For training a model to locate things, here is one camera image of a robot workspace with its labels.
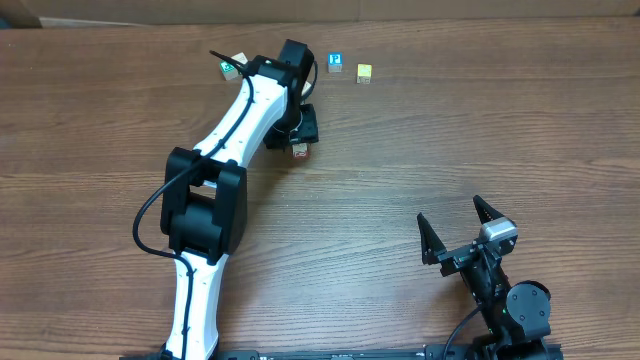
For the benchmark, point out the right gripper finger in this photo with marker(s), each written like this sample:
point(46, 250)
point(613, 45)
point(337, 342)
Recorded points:
point(432, 248)
point(485, 212)

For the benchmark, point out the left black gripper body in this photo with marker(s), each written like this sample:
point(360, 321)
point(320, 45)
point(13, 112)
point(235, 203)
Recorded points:
point(307, 126)

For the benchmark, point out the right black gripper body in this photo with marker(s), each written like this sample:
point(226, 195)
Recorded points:
point(458, 260)

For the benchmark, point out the white block red side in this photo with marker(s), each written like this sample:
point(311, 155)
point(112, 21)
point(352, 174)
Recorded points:
point(300, 151)

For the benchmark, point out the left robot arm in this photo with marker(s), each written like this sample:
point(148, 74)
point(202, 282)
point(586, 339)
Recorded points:
point(204, 198)

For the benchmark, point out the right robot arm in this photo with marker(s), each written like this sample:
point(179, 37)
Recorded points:
point(516, 316)

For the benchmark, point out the white grid picture block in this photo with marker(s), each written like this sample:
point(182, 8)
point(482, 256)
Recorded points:
point(306, 89)

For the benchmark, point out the blue P letter block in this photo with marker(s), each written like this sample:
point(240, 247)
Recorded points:
point(334, 62)

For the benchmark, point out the yellow block far right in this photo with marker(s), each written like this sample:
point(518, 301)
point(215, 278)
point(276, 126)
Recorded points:
point(364, 73)

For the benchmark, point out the green F letter block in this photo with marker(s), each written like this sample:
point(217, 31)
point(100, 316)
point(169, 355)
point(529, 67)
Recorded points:
point(229, 72)

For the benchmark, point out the white block green side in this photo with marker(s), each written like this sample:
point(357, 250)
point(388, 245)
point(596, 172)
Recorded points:
point(240, 57)

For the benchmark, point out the cardboard back panel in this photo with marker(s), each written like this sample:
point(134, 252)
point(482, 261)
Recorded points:
point(28, 13)

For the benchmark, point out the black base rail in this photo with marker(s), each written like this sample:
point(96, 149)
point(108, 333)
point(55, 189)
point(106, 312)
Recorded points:
point(429, 352)

